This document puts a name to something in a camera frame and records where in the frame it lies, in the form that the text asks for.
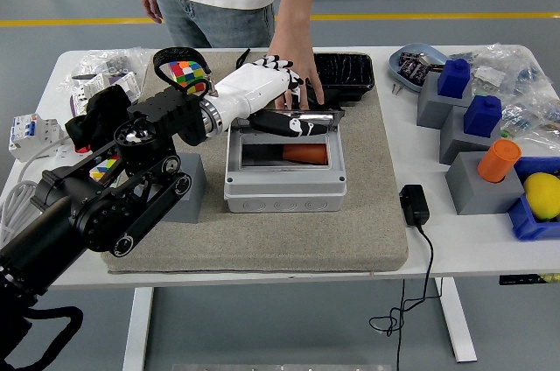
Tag person's left hand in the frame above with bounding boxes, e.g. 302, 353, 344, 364
266, 31, 326, 110

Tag grey holder block square hole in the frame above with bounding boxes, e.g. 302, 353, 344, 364
416, 69, 476, 130
438, 106, 504, 166

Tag blue plastic block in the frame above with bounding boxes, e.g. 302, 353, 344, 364
462, 94, 503, 138
437, 59, 473, 99

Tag large colourful puzzle cube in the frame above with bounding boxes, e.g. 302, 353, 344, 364
168, 60, 207, 95

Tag grey-brown mat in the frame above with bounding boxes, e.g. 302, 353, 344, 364
100, 50, 410, 275

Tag clear bags of small parts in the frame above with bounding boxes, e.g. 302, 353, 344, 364
450, 41, 560, 144

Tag black cloth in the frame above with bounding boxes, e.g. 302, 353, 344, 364
64, 84, 132, 156

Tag black table control panel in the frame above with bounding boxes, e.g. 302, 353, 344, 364
498, 273, 560, 287

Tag small colourful puzzle cube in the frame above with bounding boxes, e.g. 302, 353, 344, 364
88, 154, 120, 188

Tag pale blue dish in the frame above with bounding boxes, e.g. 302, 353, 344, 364
388, 42, 452, 95

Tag white breaker with purple label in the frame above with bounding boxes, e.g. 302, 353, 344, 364
69, 71, 142, 116

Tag dark circuit modules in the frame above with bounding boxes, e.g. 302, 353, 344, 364
397, 51, 445, 83

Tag blue storage bin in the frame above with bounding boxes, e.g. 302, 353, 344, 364
506, 156, 560, 242

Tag black power adapter plug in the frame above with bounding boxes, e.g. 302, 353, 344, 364
400, 184, 431, 227

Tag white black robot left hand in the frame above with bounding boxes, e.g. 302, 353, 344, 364
204, 54, 330, 139

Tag grey junction box smoked lid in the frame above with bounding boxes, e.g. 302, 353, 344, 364
222, 108, 349, 214

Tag black plastic tray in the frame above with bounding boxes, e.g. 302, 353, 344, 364
312, 52, 376, 103

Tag orange cylinder battery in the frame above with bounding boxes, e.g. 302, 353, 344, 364
476, 138, 523, 184
282, 143, 328, 165

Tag person's right hand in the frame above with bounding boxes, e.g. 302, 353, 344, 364
139, 0, 164, 25

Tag black adapter cord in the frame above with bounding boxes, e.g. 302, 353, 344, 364
369, 221, 437, 371

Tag white circuit breaker blue switches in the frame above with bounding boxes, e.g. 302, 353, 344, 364
7, 111, 62, 162

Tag grey holder block round hole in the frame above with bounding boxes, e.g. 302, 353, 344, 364
444, 150, 526, 216
159, 151, 207, 224

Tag clear bag of screws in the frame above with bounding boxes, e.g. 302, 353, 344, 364
72, 46, 152, 83

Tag yellow lemon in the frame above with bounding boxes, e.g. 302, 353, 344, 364
523, 171, 560, 222

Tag white table leg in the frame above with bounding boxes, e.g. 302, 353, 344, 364
434, 276, 478, 364
122, 286, 154, 371

